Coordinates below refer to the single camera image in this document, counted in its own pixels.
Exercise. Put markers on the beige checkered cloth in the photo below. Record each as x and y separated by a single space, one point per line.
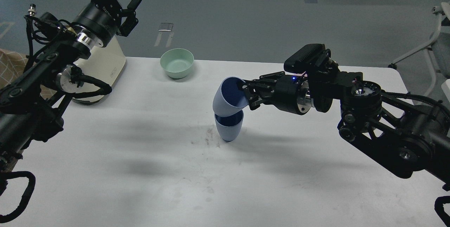
12 66

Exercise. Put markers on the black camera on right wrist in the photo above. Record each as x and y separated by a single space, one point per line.
310 58

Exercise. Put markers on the cream white toaster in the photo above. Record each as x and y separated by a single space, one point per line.
105 64

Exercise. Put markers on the green bowl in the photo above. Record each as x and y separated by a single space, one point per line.
177 63

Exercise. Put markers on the blue cup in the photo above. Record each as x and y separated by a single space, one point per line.
229 127
229 98

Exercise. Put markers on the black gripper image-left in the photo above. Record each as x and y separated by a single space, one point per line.
101 20

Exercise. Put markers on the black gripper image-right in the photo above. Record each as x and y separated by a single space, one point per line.
288 93

